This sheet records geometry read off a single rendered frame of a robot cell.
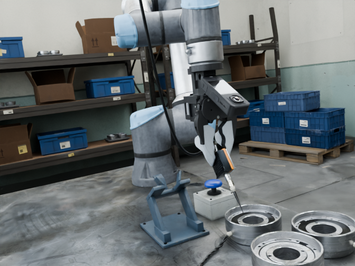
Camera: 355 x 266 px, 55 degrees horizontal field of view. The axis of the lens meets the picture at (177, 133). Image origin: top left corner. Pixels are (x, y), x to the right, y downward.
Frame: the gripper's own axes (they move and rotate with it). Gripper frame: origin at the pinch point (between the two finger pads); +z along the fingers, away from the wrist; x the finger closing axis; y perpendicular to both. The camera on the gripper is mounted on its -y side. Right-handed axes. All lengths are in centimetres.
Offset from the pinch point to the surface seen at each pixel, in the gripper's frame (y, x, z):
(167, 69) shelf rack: 330, -140, -32
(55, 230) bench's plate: 18.9, 33.5, 13.0
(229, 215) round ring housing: -6.0, 2.7, 9.9
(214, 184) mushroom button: 2.1, 0.8, 6.1
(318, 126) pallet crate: 224, -274, 53
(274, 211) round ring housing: -11.0, -4.5, 9.6
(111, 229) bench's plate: 10.4, 22.6, 13.1
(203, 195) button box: 4.3, 2.6, 8.6
